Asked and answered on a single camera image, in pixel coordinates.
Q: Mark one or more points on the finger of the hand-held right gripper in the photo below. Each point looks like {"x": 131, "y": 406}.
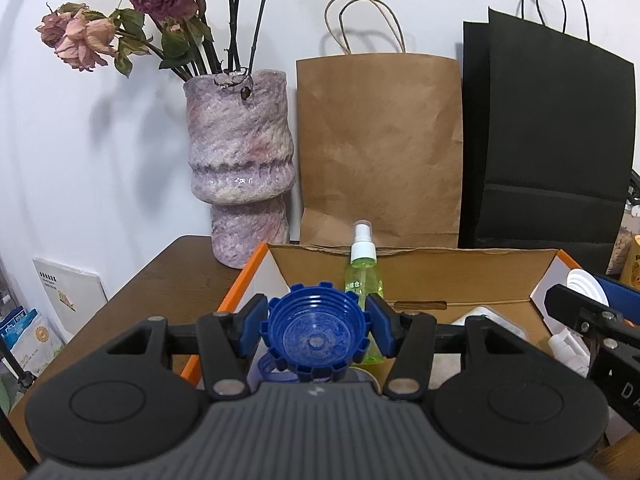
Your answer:
{"x": 622, "y": 300}
{"x": 575, "y": 310}

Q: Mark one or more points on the black light stand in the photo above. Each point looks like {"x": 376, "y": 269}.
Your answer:
{"x": 25, "y": 379}

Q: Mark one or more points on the mottled pink ceramic vase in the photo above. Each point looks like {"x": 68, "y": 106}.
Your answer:
{"x": 240, "y": 160}

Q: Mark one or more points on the blue ribbed bottle cap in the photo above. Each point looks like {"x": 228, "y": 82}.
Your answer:
{"x": 315, "y": 330}

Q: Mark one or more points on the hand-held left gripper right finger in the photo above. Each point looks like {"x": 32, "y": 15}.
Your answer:
{"x": 382, "y": 327}

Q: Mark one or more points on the red cardboard box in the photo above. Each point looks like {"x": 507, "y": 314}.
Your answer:
{"x": 450, "y": 275}

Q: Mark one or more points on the white spray bottle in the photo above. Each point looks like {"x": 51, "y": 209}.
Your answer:
{"x": 565, "y": 347}

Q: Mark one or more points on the clear jar with purple lid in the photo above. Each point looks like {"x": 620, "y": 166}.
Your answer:
{"x": 500, "y": 312}

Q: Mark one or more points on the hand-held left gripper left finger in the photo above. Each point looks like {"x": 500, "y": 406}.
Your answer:
{"x": 252, "y": 327}

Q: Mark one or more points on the green spray bottle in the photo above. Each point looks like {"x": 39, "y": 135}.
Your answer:
{"x": 364, "y": 280}

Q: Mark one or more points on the clear container with black clips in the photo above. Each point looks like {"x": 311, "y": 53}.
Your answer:
{"x": 627, "y": 245}

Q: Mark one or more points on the yellow bear mug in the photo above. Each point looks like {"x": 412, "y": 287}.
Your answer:
{"x": 632, "y": 267}

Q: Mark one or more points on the brown paper bag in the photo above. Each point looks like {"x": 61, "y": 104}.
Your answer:
{"x": 380, "y": 150}

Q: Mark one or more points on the blue and white package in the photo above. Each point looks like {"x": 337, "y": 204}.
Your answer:
{"x": 30, "y": 340}

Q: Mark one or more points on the black paper bag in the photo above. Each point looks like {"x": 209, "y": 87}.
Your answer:
{"x": 550, "y": 135}

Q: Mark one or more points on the dried pink roses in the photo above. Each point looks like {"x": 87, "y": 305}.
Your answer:
{"x": 165, "y": 0}

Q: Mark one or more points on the purple jar lid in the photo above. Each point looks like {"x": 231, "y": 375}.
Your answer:
{"x": 262, "y": 367}

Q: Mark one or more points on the white wall panel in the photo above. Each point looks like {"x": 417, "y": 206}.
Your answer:
{"x": 70, "y": 295}

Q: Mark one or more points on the white ribbed cap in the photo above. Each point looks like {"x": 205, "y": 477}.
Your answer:
{"x": 582, "y": 282}

